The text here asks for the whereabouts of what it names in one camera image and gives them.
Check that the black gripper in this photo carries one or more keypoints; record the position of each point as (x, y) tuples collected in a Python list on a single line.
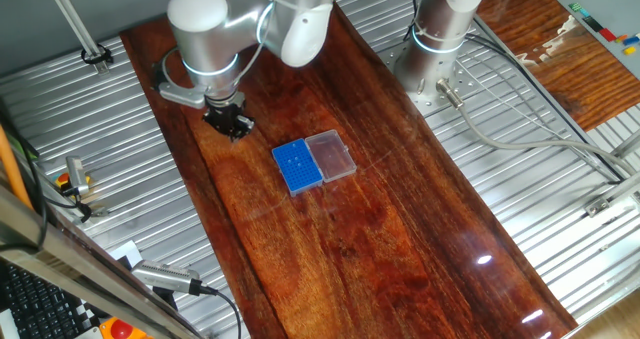
[(227, 113)]

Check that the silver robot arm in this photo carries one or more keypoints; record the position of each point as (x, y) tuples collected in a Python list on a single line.
[(200, 14)]

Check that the blue pipette tip holder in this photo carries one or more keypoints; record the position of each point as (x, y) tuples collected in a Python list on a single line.
[(297, 166)]

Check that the clear plastic holder lid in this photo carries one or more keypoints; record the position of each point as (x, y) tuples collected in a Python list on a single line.
[(331, 155)]

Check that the white paper sheet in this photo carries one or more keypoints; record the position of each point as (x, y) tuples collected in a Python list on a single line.
[(125, 253)]

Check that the glossy dark wooden board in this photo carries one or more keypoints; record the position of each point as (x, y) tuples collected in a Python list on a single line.
[(375, 239)]

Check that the thin metal pole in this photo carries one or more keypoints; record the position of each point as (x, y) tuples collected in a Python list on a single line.
[(70, 19)]

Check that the orange pipe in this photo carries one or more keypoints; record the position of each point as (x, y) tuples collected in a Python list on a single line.
[(11, 169)]

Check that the orange emergency stop box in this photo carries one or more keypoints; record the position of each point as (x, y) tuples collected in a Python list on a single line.
[(107, 330)]

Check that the black white checkerboard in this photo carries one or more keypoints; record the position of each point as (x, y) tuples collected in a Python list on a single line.
[(85, 317)]

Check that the black keyboard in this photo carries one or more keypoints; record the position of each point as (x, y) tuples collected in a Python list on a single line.
[(40, 309)]

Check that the light brown wooden board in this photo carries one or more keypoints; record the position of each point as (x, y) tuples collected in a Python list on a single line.
[(575, 89)]

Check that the small green block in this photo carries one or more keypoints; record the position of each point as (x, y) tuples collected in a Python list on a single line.
[(575, 7)]

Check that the small teal block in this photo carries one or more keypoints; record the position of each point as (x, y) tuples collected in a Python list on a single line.
[(584, 13)]

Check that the small black block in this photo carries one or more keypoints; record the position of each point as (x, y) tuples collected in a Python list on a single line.
[(593, 24)]

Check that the aluminium profile bar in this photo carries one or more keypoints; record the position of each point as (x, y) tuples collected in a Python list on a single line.
[(630, 146), (600, 205)]

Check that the small red block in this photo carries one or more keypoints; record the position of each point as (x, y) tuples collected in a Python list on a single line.
[(607, 34)]

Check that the small orange block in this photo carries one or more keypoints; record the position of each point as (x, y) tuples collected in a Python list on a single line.
[(620, 39)]

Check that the small yellow block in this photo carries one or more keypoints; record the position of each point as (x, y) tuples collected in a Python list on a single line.
[(629, 50)]

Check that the small blue block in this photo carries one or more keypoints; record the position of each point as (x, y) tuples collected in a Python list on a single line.
[(631, 40)]

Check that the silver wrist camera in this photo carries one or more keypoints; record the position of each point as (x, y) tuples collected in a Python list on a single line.
[(182, 96)]

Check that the silver finned camera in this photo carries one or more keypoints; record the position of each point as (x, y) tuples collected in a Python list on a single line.
[(165, 276)]

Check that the metal frame bar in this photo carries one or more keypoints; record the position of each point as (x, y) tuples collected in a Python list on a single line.
[(75, 266)]

